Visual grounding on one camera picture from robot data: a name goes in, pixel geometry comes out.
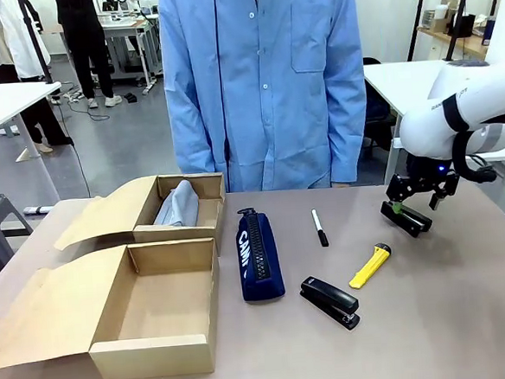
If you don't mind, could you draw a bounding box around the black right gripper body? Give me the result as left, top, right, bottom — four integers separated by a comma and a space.
400, 151, 462, 200

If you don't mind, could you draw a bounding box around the black stapler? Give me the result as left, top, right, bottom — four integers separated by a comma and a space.
298, 272, 362, 335

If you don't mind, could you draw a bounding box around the navy zippered pencil case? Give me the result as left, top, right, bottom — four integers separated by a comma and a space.
235, 205, 287, 305

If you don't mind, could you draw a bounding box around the small cardboard box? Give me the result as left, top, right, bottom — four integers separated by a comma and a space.
48, 170, 231, 269

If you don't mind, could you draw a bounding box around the person's right forearm blue sleeve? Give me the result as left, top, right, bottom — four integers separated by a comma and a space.
164, 81, 217, 177

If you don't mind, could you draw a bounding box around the person's left forearm blue sleeve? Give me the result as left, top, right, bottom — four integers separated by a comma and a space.
322, 60, 373, 185

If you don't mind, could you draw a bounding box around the large open cardboard box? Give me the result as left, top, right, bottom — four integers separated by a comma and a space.
0, 237, 227, 379

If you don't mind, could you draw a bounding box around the black office chair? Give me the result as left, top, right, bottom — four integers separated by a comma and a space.
355, 55, 402, 162

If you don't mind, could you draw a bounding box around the yellow utility knife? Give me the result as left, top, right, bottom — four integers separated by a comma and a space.
346, 241, 393, 290

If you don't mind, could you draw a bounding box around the black and white marker pen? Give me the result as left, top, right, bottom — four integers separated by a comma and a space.
310, 208, 330, 248

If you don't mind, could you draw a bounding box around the white table beside robot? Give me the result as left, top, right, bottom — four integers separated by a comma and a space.
362, 53, 505, 186

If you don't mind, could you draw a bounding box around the wooden shelf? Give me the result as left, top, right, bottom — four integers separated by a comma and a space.
416, 21, 489, 64

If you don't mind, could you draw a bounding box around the black container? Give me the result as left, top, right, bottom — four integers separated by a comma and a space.
455, 14, 477, 39

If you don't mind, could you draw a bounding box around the dark blue bottle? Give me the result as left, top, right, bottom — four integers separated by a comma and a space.
480, 16, 498, 48

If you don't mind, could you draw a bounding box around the thin black stand pole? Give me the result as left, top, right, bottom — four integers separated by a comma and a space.
403, 0, 435, 62

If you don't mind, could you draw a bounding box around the person in blue lab coat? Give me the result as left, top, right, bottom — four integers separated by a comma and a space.
157, 0, 373, 200

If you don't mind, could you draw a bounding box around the black light stand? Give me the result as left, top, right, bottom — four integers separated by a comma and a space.
440, 0, 481, 62

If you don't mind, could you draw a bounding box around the grey-blue folded cloth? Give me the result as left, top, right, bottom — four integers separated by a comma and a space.
150, 178, 202, 230

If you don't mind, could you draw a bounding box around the grey workbench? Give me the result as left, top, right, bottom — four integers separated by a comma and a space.
100, 11, 165, 99

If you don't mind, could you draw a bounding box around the person in black clothes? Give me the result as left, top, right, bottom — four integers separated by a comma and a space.
54, 0, 123, 112

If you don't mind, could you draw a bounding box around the white roll on floor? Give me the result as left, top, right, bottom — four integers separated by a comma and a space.
22, 204, 56, 217

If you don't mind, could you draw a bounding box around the black tripod pole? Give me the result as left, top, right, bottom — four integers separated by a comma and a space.
17, 0, 55, 87

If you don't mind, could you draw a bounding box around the person in white coat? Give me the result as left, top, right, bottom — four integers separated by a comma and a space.
0, 0, 75, 157

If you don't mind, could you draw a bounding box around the black floor cable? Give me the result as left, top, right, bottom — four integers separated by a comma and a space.
69, 138, 93, 199

